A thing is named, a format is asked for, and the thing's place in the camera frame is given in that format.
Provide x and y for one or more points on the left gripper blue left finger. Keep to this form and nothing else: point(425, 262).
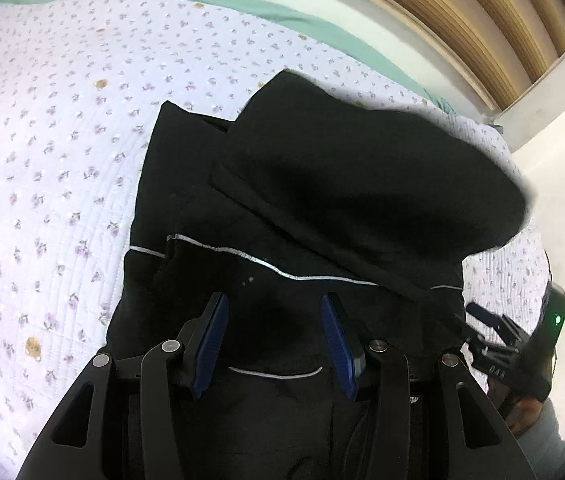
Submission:
point(202, 338)

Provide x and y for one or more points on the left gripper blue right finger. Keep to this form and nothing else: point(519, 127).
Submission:
point(346, 350)

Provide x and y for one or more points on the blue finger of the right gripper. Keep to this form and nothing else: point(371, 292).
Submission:
point(483, 315)

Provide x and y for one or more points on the black garment with white piping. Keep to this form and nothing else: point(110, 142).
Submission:
point(300, 195)

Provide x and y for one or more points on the grey sleeved right forearm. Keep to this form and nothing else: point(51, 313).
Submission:
point(543, 445)

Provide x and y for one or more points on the person's right hand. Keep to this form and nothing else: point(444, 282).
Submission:
point(524, 415)

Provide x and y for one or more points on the wooden slatted headboard panel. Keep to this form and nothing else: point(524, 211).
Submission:
point(499, 47)

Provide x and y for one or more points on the white floral quilt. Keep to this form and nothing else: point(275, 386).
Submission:
point(81, 87)

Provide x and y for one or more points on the green bed sheet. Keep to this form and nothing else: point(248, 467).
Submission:
point(318, 29)

